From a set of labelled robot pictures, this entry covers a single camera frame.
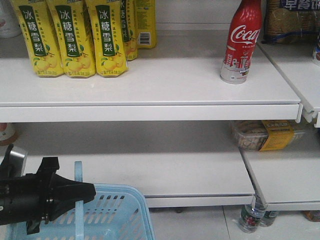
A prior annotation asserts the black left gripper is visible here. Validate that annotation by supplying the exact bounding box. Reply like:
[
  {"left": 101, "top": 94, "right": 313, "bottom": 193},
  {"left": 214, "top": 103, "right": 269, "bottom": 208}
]
[{"left": 0, "top": 157, "right": 96, "bottom": 235}]

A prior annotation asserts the light blue plastic basket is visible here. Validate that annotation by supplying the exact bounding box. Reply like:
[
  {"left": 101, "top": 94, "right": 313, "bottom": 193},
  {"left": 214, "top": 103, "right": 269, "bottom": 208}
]
[{"left": 3, "top": 161, "right": 157, "bottom": 240}]

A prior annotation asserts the red aluminium coca-cola bottle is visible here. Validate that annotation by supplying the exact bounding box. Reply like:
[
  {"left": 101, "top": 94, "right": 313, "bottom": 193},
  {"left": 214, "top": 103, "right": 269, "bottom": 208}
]
[{"left": 220, "top": 0, "right": 262, "bottom": 84}]

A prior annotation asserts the right orange C100 juice bottle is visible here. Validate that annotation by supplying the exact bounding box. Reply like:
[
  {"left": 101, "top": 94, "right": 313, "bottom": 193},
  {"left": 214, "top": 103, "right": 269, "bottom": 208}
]
[{"left": 0, "top": 123, "right": 19, "bottom": 146}]

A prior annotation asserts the white metal shelf unit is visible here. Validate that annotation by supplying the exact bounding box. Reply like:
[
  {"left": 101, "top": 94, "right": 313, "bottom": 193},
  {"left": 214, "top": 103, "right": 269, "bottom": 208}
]
[{"left": 0, "top": 22, "right": 320, "bottom": 240}]

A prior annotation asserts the yellow pear drink bottle left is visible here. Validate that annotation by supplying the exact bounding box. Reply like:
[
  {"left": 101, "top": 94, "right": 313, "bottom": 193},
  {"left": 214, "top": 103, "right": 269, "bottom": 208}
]
[{"left": 10, "top": 0, "right": 64, "bottom": 78}]

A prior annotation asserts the yellow pear drink bottle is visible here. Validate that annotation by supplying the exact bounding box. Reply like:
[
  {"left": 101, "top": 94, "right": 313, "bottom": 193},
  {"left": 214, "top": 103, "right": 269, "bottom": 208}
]
[
  {"left": 10, "top": 0, "right": 64, "bottom": 78},
  {"left": 85, "top": 0, "right": 128, "bottom": 78},
  {"left": 120, "top": 0, "right": 138, "bottom": 61},
  {"left": 46, "top": 0, "right": 96, "bottom": 78}
]

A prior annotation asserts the yellow pear drink bottle middle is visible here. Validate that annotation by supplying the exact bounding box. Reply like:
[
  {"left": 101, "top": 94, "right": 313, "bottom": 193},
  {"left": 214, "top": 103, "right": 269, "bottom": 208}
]
[{"left": 46, "top": 0, "right": 96, "bottom": 78}]

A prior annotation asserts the yellow pear drink bottle right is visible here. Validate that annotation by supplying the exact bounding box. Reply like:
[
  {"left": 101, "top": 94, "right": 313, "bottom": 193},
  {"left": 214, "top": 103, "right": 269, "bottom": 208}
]
[{"left": 85, "top": 0, "right": 128, "bottom": 78}]

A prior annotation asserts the white peach drink bottle right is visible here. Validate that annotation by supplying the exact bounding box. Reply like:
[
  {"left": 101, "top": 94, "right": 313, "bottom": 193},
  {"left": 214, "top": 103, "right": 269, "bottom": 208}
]
[{"left": 0, "top": 0, "right": 22, "bottom": 39}]

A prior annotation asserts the clear water bottle red label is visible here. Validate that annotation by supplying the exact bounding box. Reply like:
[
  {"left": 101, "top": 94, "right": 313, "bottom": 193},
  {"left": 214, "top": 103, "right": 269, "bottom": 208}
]
[{"left": 238, "top": 203, "right": 266, "bottom": 233}]

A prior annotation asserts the yellow pear drink bottle rear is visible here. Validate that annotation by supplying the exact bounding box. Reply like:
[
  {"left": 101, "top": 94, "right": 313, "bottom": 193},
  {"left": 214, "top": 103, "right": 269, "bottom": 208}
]
[{"left": 120, "top": 0, "right": 138, "bottom": 61}]

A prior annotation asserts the clear cookie box yellow band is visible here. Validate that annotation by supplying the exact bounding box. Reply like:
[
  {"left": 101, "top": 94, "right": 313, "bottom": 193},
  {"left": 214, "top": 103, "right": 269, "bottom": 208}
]
[{"left": 230, "top": 120, "right": 308, "bottom": 151}]

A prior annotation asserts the yellow pear drink bottle barcode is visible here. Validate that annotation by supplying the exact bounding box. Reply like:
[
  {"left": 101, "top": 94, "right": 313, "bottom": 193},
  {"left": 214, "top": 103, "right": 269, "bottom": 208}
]
[{"left": 135, "top": 0, "right": 157, "bottom": 49}]

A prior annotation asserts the clear water bottle green label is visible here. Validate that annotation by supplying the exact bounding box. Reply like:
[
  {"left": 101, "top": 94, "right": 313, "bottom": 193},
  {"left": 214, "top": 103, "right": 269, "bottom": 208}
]
[{"left": 259, "top": 210, "right": 279, "bottom": 227}]

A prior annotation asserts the biscuit bag blue label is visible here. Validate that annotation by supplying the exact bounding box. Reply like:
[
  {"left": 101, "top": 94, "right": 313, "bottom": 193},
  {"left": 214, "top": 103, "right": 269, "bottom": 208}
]
[{"left": 263, "top": 0, "right": 320, "bottom": 44}]

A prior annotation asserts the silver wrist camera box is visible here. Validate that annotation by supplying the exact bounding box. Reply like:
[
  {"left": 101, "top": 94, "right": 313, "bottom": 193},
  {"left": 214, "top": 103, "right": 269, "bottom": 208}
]
[{"left": 5, "top": 144, "right": 28, "bottom": 177}]

